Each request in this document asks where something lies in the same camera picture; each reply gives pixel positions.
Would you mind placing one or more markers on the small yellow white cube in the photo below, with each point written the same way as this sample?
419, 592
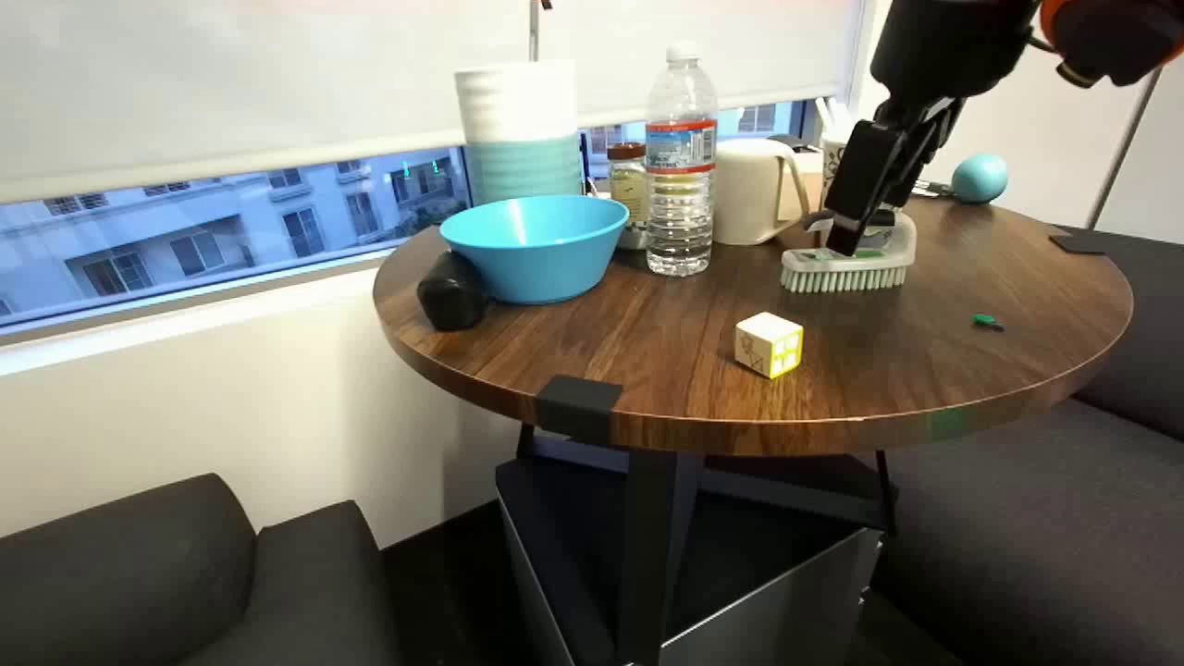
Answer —
766, 347

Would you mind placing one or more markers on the glass window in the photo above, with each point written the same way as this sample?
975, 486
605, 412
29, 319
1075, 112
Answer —
187, 247

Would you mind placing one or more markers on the white and teal cup stack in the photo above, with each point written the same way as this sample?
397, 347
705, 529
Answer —
520, 134

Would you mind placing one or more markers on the tiny green object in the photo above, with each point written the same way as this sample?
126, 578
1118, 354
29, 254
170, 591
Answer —
985, 322

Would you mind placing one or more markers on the clear plastic water bottle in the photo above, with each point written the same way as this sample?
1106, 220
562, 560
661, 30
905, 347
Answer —
682, 185

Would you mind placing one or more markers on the thin blind pull wand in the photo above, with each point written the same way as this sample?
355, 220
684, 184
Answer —
536, 30

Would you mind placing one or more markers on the light wooden box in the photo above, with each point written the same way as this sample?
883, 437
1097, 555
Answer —
816, 171

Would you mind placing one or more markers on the small black rounded block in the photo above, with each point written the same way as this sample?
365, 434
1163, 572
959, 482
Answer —
449, 294

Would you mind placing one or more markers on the teal plastic scoop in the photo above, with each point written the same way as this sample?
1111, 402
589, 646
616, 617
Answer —
978, 178

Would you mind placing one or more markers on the blue plastic bowl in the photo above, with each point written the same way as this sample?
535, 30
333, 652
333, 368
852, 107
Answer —
535, 254

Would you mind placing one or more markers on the dark grey couch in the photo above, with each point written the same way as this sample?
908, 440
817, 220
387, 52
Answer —
150, 578
1049, 529

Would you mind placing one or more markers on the white roller blind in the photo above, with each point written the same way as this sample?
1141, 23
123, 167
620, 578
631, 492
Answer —
246, 74

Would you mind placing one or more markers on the black tape patch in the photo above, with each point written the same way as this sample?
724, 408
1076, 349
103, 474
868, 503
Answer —
579, 403

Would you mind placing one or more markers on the white black Franka robot arm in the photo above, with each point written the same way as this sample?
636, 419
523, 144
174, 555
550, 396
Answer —
947, 48

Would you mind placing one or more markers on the small glass jar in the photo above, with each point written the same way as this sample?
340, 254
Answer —
631, 185

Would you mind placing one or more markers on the white scrub brush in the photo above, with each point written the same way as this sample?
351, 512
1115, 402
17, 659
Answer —
852, 266

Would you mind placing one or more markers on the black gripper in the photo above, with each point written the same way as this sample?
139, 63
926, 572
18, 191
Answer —
883, 167

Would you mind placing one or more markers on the round dark wooden table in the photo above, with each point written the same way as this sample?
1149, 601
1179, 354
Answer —
640, 356

